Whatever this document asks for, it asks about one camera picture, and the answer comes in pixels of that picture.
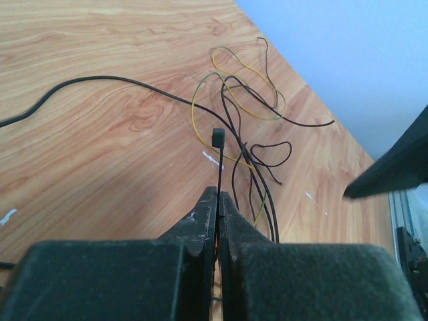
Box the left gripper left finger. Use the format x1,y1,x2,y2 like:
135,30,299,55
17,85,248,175
1,187,217,320

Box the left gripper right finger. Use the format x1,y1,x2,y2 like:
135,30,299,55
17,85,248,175
219,192,422,320

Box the black zip tie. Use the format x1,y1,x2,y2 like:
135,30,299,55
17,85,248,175
211,128,225,215

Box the thin brown yellow wire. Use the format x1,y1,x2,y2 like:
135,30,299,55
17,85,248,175
191,36,287,228

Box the black wire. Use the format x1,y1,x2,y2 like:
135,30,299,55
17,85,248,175
0,75,335,245

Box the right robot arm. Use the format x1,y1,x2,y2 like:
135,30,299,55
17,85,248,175
343,108,427,199

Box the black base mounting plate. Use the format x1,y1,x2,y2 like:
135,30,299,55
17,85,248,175
397,227,427,320

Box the aluminium front rail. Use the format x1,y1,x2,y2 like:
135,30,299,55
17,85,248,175
389,191,419,238

